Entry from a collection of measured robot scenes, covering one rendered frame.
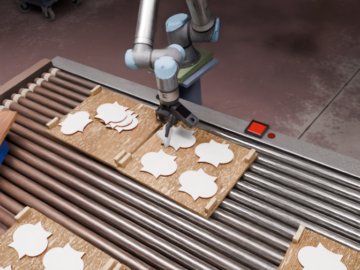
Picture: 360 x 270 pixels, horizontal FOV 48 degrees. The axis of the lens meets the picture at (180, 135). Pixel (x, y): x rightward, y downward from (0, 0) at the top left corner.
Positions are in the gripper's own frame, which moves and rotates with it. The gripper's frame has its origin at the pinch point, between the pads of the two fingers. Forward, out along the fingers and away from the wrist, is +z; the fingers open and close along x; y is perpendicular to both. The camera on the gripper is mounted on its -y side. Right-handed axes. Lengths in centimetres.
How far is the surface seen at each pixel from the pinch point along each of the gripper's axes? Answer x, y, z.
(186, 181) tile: 17.2, -16.2, -0.4
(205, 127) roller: -12.6, -4.4, 2.3
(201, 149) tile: 1.1, -12.0, -0.4
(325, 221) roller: 5, -63, 3
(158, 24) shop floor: -205, 189, 93
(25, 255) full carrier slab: 69, 10, 0
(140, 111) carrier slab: -5.0, 24.6, 0.3
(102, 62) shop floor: -120, 190, 93
